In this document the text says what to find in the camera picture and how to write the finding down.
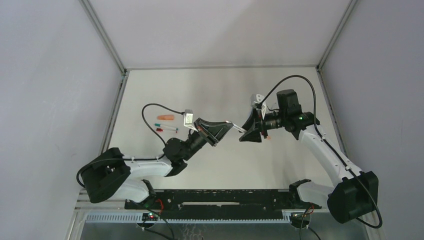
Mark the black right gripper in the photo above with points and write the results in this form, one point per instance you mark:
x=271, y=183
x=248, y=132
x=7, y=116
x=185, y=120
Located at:
x=259, y=124

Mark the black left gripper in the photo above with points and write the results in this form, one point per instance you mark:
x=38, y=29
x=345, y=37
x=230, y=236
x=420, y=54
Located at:
x=205, y=132

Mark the orange translucent highlighter pen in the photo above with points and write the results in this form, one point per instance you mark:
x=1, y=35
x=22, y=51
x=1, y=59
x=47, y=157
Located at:
x=167, y=117

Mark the thin white red pen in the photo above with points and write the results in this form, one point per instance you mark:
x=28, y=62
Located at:
x=166, y=130

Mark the white marker green end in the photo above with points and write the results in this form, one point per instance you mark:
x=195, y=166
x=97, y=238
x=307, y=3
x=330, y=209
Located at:
x=164, y=126

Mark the white pen orange tip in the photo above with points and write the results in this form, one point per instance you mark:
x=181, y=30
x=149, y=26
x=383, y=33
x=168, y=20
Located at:
x=236, y=127

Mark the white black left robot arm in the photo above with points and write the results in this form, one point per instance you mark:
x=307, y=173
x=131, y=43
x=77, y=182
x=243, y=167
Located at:
x=116, y=176

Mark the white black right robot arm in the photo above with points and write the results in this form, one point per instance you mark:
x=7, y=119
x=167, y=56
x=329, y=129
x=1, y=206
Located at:
x=353, y=194

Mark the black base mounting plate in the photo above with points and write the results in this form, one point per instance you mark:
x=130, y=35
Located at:
x=227, y=204

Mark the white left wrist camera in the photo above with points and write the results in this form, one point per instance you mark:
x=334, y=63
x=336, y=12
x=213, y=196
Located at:
x=188, y=118

